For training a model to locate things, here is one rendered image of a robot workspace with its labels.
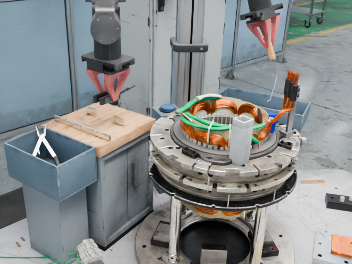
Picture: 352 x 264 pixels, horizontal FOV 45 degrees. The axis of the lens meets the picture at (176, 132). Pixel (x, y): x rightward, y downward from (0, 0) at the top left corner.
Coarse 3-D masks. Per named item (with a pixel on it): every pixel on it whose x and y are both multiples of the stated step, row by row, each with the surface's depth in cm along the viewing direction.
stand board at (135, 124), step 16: (80, 112) 108; (96, 112) 108; (112, 112) 108; (128, 112) 109; (64, 128) 99; (96, 128) 100; (112, 128) 100; (128, 128) 100; (144, 128) 103; (96, 144) 92; (112, 144) 94
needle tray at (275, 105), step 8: (232, 88) 128; (224, 96) 127; (232, 96) 129; (240, 96) 128; (248, 96) 127; (256, 96) 126; (264, 96) 125; (272, 96) 123; (256, 104) 127; (264, 104) 126; (272, 104) 124; (280, 104) 123; (296, 104) 121; (304, 104) 120; (272, 112) 114; (288, 112) 112; (296, 112) 122; (304, 112) 113; (280, 120) 114; (296, 120) 112; (304, 120) 115; (296, 128) 113
